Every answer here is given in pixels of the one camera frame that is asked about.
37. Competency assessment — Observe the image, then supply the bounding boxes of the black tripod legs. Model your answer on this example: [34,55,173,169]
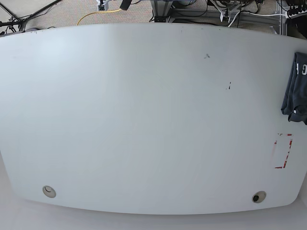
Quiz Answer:
[0,0,61,36]

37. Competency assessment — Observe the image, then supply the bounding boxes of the yellow cable on floor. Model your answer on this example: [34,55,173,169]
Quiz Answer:
[76,8,122,26]

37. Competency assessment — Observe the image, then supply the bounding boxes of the white cable on floor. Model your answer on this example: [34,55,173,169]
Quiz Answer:
[227,11,287,27]

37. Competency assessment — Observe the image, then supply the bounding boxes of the table cable grommet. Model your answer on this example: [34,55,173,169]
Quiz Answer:
[252,191,266,204]
[42,185,56,198]

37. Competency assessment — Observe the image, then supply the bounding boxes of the red tape rectangle marking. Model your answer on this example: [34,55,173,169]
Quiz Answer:
[272,133,293,169]

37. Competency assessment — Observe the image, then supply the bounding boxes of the left table cable grommet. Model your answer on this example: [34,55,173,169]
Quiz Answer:
[42,185,56,198]

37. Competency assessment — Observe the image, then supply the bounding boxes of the right table cable grommet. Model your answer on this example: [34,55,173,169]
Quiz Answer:
[252,191,266,204]

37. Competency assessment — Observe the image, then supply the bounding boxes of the dark blue T-shirt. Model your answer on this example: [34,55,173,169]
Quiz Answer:
[281,52,307,124]

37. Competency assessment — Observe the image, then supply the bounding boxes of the aluminium frame stand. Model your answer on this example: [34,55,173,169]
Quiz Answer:
[150,0,175,23]

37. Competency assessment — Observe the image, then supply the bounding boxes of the white power strip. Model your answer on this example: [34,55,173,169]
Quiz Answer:
[285,7,307,19]

